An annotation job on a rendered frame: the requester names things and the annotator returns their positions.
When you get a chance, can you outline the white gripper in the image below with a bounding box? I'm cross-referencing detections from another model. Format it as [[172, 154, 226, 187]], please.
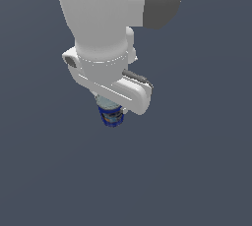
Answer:
[[61, 46, 155, 116]]

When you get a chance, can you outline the blue labelled can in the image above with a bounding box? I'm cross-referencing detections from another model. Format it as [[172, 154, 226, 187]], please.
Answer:
[[94, 93, 127, 128]]

